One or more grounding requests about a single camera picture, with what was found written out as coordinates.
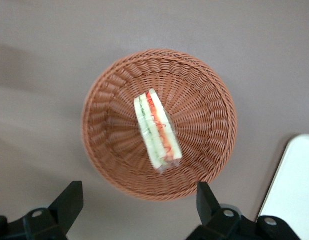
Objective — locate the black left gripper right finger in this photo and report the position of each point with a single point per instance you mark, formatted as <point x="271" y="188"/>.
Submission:
<point x="214" y="217"/>

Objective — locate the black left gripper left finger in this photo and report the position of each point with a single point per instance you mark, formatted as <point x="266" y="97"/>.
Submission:
<point x="62" y="212"/>

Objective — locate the triangle sandwich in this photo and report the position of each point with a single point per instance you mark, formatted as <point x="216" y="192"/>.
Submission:
<point x="157" y="130"/>

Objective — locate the beige plastic tray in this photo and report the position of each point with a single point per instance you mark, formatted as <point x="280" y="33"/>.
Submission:
<point x="292" y="180"/>

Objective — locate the brown wicker basket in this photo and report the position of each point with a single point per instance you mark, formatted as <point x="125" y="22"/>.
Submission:
<point x="207" y="125"/>

